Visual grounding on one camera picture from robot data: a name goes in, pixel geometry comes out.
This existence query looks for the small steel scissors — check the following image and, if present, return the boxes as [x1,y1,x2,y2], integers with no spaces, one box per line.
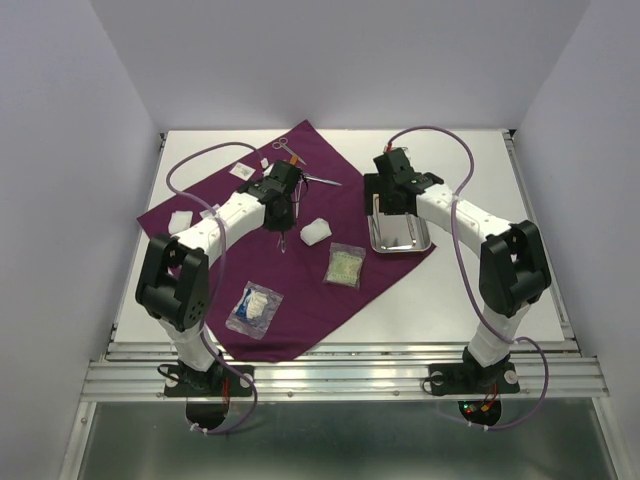
[272,137,296,156]

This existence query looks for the steel scalpel handle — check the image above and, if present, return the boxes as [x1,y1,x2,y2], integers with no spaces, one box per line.
[277,231,287,253]

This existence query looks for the steel instrument tray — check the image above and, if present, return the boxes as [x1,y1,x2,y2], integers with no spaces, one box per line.
[367,195,433,254]

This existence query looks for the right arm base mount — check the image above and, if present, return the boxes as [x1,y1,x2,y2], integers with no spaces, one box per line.
[421,348,520,430]

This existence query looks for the purple cloth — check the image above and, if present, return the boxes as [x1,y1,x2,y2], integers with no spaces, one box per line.
[136,118,437,362]

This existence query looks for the steel hemostat forceps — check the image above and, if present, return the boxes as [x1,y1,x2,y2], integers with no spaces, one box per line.
[293,172,342,218]

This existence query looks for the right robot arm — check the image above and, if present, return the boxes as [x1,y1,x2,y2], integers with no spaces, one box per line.
[364,148,551,390]

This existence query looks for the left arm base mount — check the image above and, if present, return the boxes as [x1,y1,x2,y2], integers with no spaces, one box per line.
[156,361,257,436]

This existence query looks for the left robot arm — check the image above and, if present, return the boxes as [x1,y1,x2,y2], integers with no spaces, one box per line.
[135,161,303,394]

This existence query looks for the green-white sealed packet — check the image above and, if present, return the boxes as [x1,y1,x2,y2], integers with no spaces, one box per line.
[323,242,366,289]

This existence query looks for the white folded gauze pad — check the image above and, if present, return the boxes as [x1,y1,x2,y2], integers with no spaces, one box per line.
[300,218,332,246]

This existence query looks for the small white label packet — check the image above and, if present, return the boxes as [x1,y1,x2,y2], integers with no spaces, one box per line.
[229,162,255,181]

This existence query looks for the blue-white gauze packet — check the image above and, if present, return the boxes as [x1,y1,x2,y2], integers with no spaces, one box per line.
[225,282,284,340]

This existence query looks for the aluminium front rail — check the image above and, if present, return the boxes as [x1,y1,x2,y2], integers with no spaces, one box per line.
[81,341,609,402]

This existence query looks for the white gauze square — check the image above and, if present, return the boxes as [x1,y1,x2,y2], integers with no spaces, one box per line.
[167,211,193,235]

